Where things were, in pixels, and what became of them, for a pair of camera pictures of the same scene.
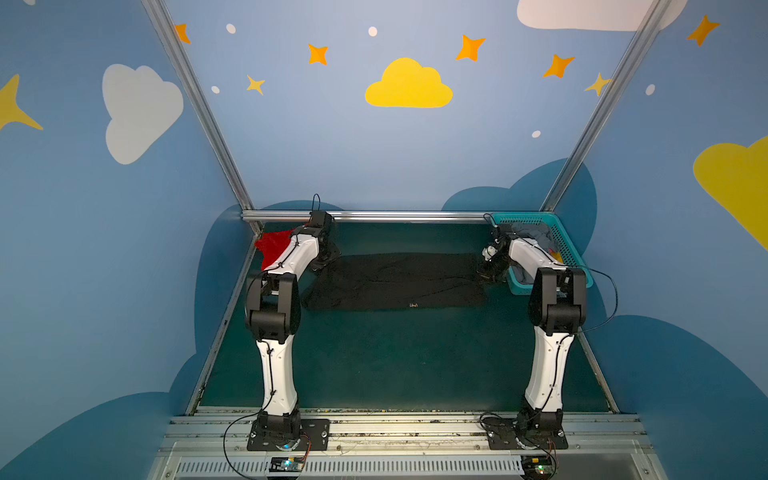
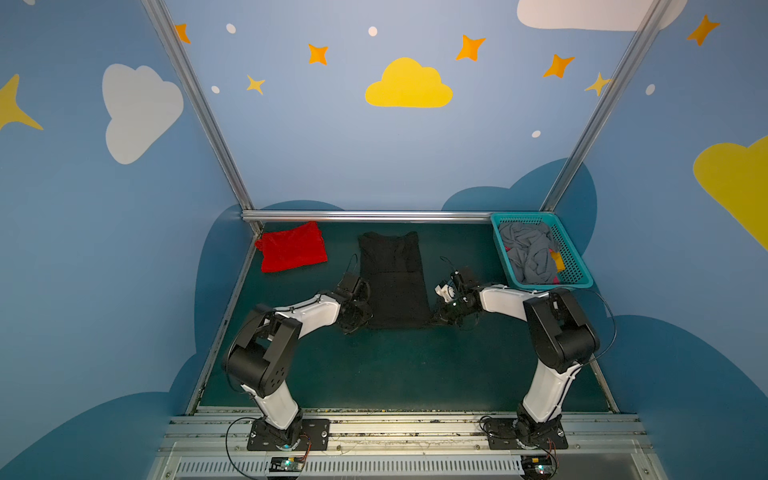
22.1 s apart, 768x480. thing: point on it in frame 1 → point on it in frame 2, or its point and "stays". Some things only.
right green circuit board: [537, 467] stays
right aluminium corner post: [625, 65] stays
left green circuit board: [286, 464] stays
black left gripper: [327, 253] → [360, 301]
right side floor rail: [596, 372] stays
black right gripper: [491, 264] → [448, 306]
